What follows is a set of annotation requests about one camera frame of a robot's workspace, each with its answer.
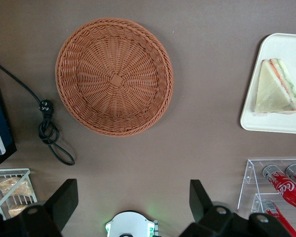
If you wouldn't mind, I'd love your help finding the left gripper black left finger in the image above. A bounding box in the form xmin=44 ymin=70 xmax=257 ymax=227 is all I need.
xmin=0 ymin=179 xmax=79 ymax=237

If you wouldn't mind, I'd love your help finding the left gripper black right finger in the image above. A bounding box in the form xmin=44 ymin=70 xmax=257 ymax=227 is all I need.
xmin=180 ymin=179 xmax=296 ymax=237

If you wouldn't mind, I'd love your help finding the triangular sandwich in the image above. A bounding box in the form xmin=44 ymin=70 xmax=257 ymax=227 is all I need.
xmin=253 ymin=58 xmax=296 ymax=116

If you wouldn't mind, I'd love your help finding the brown round wicker basket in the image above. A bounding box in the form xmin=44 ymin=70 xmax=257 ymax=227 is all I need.
xmin=55 ymin=17 xmax=175 ymax=137

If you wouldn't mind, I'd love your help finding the cream plastic tray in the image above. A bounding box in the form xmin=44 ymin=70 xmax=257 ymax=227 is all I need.
xmin=239 ymin=33 xmax=296 ymax=135

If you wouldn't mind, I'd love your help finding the clear bagged pastry pack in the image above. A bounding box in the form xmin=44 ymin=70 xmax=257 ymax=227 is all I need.
xmin=7 ymin=203 xmax=30 ymax=218
xmin=0 ymin=177 xmax=35 ymax=198

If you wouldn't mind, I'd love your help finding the clear acrylic bottle rack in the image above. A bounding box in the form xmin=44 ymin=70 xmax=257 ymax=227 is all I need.
xmin=237 ymin=158 xmax=296 ymax=237

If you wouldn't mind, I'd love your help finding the black yellow sealing machine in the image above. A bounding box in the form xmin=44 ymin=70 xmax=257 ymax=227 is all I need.
xmin=0 ymin=59 xmax=17 ymax=172

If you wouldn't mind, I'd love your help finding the white wire basket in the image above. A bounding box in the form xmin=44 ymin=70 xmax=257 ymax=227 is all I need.
xmin=0 ymin=168 xmax=37 ymax=221

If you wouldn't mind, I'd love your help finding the black power cable with plug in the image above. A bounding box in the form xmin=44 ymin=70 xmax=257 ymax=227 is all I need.
xmin=0 ymin=55 xmax=75 ymax=165

